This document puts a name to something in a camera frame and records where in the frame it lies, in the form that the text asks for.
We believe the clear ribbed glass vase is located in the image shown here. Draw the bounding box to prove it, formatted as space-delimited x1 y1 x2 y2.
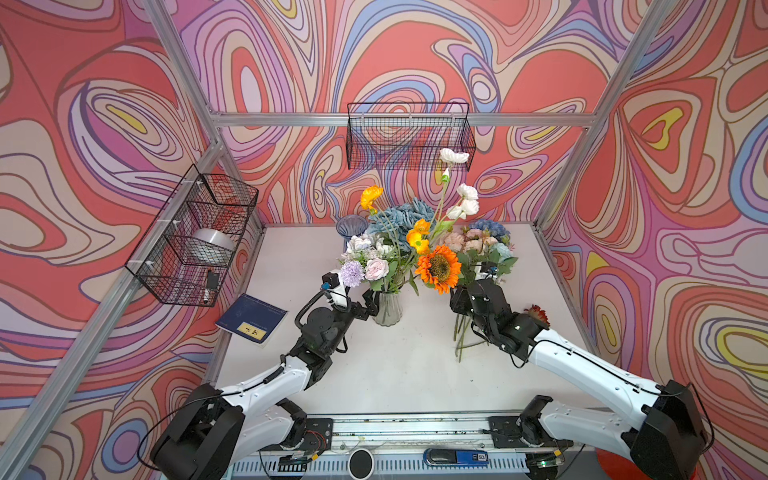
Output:
373 292 403 327

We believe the orange sunflower stem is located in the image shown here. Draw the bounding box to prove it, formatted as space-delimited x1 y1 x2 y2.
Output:
415 245 462 294

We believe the red flower with leaf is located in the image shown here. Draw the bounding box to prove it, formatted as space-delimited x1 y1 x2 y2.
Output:
524 305 550 328

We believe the purple blue glass vase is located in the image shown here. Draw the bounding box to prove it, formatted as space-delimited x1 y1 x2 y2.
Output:
336 214 369 242

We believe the orange poppy stem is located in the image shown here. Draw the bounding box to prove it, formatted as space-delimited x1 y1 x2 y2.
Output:
360 185 435 253

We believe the white poppy stem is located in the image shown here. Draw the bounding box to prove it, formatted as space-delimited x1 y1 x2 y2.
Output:
429 148 479 240

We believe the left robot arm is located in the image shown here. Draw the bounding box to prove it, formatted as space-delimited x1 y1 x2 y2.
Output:
146 285 380 479

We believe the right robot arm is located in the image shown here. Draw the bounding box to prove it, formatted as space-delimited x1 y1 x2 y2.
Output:
450 279 714 479

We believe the mixed flower bouquet pile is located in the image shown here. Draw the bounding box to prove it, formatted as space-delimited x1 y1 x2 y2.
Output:
440 219 517 363

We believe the dark blue notebook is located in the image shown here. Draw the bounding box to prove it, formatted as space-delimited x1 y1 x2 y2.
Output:
215 294 287 344

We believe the round black speaker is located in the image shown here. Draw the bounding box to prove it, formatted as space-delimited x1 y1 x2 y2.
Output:
347 448 375 480

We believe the white tape roll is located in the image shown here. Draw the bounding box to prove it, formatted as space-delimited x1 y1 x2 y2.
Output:
188 228 235 266

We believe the blue black device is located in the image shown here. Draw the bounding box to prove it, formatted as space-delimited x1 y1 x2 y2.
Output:
423 448 490 468

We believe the red pen cup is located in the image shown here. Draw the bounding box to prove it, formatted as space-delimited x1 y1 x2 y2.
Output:
595 449 650 480

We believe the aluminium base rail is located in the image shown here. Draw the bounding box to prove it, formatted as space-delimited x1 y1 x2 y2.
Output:
225 412 607 479

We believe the black wire basket back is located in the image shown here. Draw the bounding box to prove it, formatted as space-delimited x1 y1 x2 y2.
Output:
346 100 477 171

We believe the black wire basket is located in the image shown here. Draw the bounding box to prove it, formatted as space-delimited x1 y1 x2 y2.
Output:
125 165 259 307
346 100 477 171

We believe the black wire basket left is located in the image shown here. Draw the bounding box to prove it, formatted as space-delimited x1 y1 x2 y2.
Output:
125 165 259 307

